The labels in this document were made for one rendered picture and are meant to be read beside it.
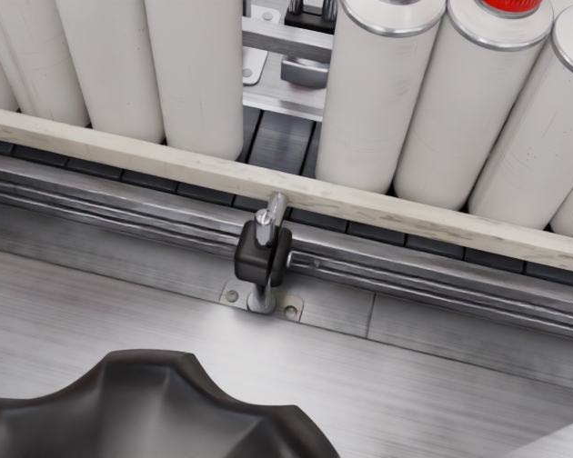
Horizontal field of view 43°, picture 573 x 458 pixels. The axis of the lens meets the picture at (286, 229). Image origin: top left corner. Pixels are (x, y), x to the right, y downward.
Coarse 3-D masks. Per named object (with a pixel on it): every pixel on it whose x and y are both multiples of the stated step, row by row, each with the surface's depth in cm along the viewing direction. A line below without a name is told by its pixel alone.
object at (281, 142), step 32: (256, 128) 52; (288, 128) 51; (320, 128) 51; (32, 160) 49; (64, 160) 49; (256, 160) 50; (288, 160) 50; (192, 192) 48; (224, 192) 48; (320, 224) 47; (352, 224) 47; (448, 256) 47; (480, 256) 47
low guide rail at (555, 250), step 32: (0, 128) 46; (32, 128) 46; (64, 128) 46; (96, 160) 47; (128, 160) 46; (160, 160) 45; (192, 160) 45; (224, 160) 45; (256, 192) 45; (288, 192) 45; (320, 192) 44; (352, 192) 44; (384, 224) 45; (416, 224) 44; (448, 224) 44; (480, 224) 44; (512, 224) 44; (512, 256) 45; (544, 256) 44
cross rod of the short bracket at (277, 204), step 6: (276, 192) 45; (270, 198) 45; (276, 198) 44; (282, 198) 45; (288, 198) 45; (270, 204) 44; (276, 204) 44; (282, 204) 44; (270, 210) 44; (276, 210) 44; (282, 210) 44; (276, 216) 44; (282, 216) 44; (276, 222) 44; (282, 222) 44
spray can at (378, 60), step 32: (352, 0) 35; (384, 0) 34; (416, 0) 34; (352, 32) 35; (384, 32) 34; (416, 32) 34; (352, 64) 37; (384, 64) 36; (416, 64) 37; (352, 96) 39; (384, 96) 38; (416, 96) 40; (352, 128) 41; (384, 128) 41; (320, 160) 46; (352, 160) 43; (384, 160) 44; (384, 192) 48
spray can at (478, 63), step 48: (480, 0) 34; (528, 0) 33; (432, 48) 38; (480, 48) 34; (528, 48) 34; (432, 96) 39; (480, 96) 37; (432, 144) 42; (480, 144) 41; (432, 192) 45
